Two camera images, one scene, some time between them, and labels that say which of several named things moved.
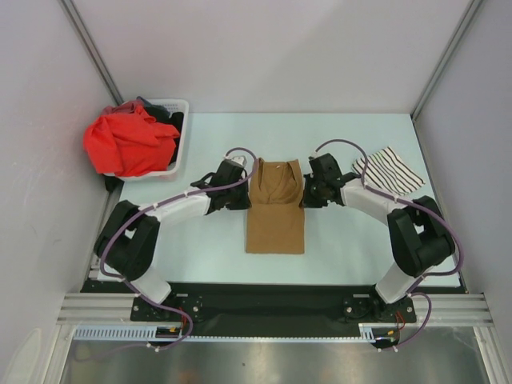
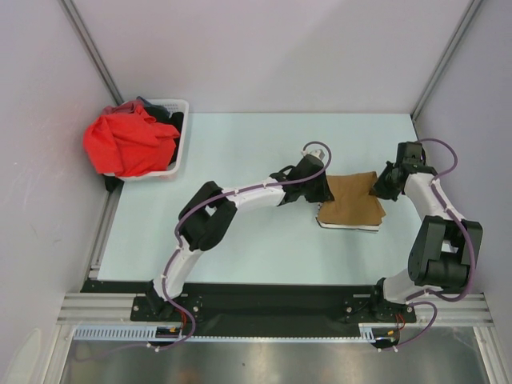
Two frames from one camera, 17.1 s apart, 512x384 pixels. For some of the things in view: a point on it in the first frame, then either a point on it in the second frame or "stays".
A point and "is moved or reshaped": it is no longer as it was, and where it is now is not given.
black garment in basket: [175, 120] stays
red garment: [125, 140] stays
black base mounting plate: [275, 306] stays
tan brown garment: [275, 221] is moved or reshaped
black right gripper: [308, 201] -> [380, 190]
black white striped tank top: [386, 169] -> [367, 227]
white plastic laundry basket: [170, 106] stays
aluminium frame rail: [453, 309] stays
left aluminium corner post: [92, 48] stays
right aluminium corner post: [446, 58] stays
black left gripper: [244, 202] -> [324, 194]
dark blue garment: [146, 102] stays
